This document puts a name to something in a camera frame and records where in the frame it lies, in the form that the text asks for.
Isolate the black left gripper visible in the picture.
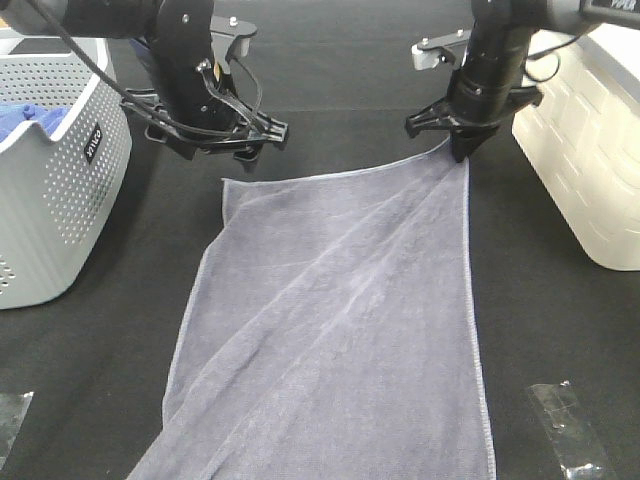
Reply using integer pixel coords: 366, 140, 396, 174
121, 93, 289, 173

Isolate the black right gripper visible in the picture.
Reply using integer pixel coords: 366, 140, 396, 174
405, 82, 543, 163

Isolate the grey terry towel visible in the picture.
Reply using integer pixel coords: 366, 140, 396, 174
131, 142, 497, 479

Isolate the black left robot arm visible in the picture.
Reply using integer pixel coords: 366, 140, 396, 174
1, 0, 288, 170

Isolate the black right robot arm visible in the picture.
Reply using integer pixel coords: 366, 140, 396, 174
405, 1, 639, 162

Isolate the blue towel in basket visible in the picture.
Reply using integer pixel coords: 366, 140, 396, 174
1, 103, 69, 141

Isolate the cream plastic storage box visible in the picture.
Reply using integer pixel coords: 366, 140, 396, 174
512, 24, 639, 271

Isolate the grey perforated laundry basket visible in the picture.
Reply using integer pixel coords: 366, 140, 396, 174
1, 27, 132, 310

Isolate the clear tape strip right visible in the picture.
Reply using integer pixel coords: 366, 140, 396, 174
526, 380, 618, 480

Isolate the clear tape strip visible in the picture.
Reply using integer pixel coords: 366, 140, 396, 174
526, 380, 618, 480
0, 392, 34, 468

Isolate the clear tape strip left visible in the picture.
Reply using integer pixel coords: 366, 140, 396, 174
0, 392, 34, 468

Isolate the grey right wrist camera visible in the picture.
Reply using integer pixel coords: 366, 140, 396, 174
411, 29, 471, 71

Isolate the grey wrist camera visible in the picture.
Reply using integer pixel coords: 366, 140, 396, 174
210, 15, 257, 63
411, 29, 471, 71

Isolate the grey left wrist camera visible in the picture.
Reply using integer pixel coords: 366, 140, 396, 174
210, 15, 257, 63

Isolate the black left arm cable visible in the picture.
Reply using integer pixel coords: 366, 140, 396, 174
24, 0, 266, 144

